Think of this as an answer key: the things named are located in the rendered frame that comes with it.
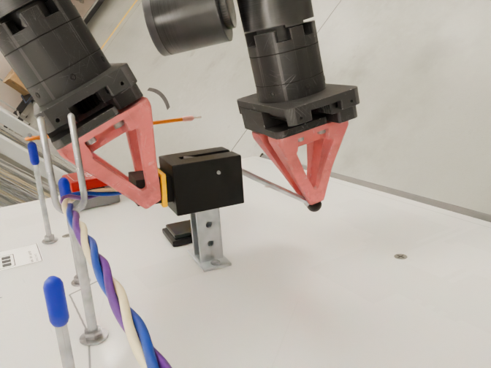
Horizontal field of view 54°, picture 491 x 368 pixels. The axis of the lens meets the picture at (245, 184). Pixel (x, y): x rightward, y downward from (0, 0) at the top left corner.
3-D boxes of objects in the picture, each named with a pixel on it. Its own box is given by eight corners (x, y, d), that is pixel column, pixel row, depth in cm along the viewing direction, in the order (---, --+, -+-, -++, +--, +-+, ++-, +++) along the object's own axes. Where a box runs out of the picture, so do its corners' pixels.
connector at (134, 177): (196, 198, 38) (195, 173, 37) (134, 207, 36) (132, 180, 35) (185, 189, 40) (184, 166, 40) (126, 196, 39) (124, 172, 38)
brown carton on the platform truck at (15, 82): (37, 75, 752) (16, 60, 733) (46, 71, 708) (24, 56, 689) (23, 96, 743) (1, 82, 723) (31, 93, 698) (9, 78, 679)
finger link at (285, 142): (296, 223, 40) (273, 115, 37) (260, 201, 47) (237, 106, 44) (362, 196, 42) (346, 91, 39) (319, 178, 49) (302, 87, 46)
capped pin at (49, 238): (61, 240, 47) (41, 131, 44) (46, 245, 46) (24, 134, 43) (53, 236, 48) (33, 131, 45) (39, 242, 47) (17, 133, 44)
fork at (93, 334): (107, 326, 32) (72, 111, 28) (112, 340, 30) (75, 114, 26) (77, 334, 31) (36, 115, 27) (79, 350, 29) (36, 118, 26)
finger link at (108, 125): (119, 239, 34) (37, 123, 30) (105, 212, 40) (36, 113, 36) (200, 185, 35) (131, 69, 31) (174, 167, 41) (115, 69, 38)
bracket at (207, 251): (231, 265, 39) (227, 207, 38) (204, 272, 39) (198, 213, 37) (212, 246, 44) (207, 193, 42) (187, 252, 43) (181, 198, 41)
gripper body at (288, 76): (291, 134, 36) (271, 31, 33) (239, 119, 45) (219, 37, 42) (364, 109, 38) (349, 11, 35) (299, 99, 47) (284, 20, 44)
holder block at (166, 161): (245, 203, 39) (241, 154, 38) (177, 216, 37) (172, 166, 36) (226, 190, 43) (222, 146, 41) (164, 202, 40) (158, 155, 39)
